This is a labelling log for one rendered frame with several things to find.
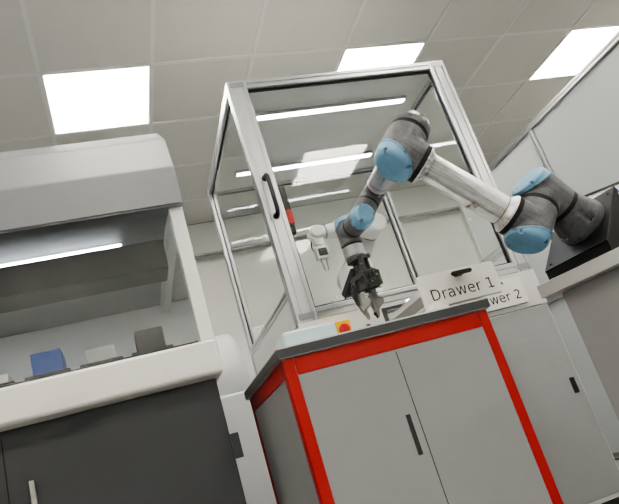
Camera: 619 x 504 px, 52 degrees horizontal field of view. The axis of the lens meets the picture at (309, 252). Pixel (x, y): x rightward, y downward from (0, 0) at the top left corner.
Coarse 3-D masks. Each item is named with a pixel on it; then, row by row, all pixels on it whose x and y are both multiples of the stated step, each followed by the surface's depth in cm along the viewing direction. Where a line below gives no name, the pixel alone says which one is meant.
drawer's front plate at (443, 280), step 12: (480, 264) 210; (492, 264) 211; (420, 276) 203; (432, 276) 204; (444, 276) 205; (468, 276) 207; (480, 276) 208; (492, 276) 209; (420, 288) 201; (432, 288) 202; (444, 288) 203; (480, 288) 206; (492, 288) 207; (432, 300) 200; (456, 300) 202
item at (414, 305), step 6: (408, 300) 215; (414, 300) 210; (420, 300) 206; (468, 300) 214; (402, 306) 220; (408, 306) 215; (414, 306) 211; (420, 306) 207; (396, 312) 225; (402, 312) 220; (408, 312) 216; (414, 312) 211; (420, 312) 209; (390, 318) 231; (396, 318) 226
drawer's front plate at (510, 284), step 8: (504, 280) 247; (512, 280) 248; (520, 280) 249; (504, 288) 246; (512, 288) 247; (520, 288) 248; (488, 296) 243; (496, 296) 244; (512, 296) 245; (520, 296) 246; (496, 304) 242; (504, 304) 243; (512, 304) 244
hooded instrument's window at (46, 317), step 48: (0, 240) 186; (48, 240) 189; (96, 240) 193; (144, 240) 196; (0, 288) 181; (48, 288) 184; (96, 288) 187; (144, 288) 191; (0, 336) 176; (48, 336) 179; (96, 336) 182; (144, 336) 185; (192, 336) 188; (0, 384) 171
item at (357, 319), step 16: (528, 272) 254; (528, 288) 251; (384, 304) 233; (400, 304) 235; (528, 304) 248; (320, 320) 225; (336, 320) 227; (352, 320) 228; (368, 320) 229; (384, 320) 231
